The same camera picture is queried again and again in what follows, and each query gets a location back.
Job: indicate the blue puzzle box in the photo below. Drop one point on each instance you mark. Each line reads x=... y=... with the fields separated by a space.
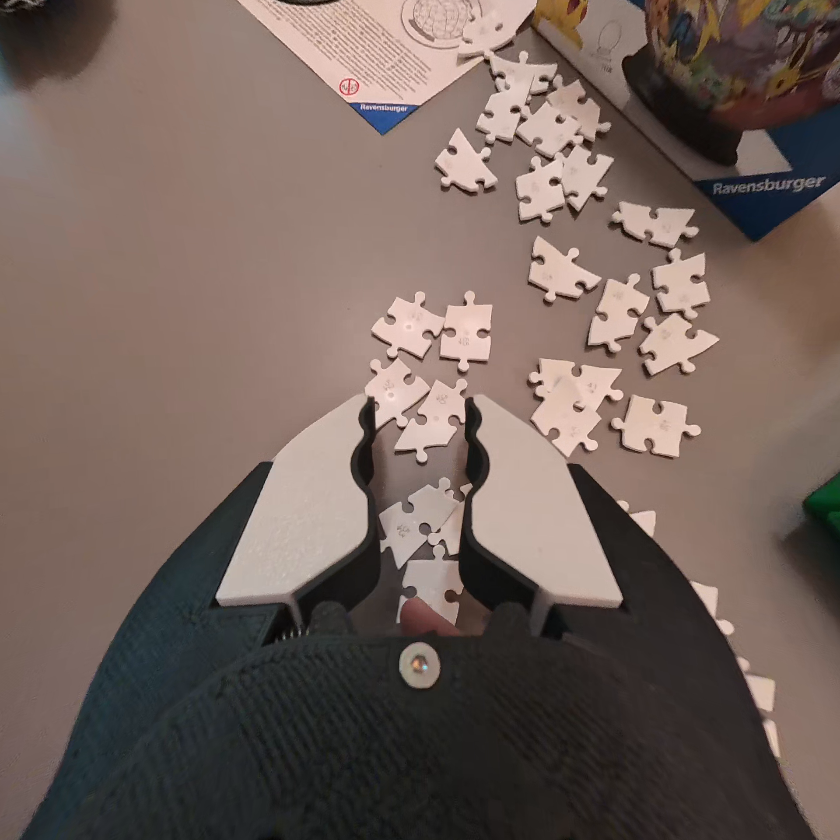
x=722 y=131

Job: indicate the folded puzzle instruction leaflet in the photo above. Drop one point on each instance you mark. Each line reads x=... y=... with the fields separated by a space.
x=367 y=59

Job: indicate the curved white puzzle piece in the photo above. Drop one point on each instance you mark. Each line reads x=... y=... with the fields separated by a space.
x=436 y=410

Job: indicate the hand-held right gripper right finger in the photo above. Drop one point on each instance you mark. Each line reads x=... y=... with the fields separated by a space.
x=538 y=531

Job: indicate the green plastic bin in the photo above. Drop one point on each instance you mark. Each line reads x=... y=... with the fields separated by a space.
x=825 y=508

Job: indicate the pile of puzzle pieces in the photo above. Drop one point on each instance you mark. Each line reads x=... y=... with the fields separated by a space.
x=558 y=269

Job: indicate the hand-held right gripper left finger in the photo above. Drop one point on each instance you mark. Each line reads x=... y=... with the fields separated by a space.
x=308 y=525

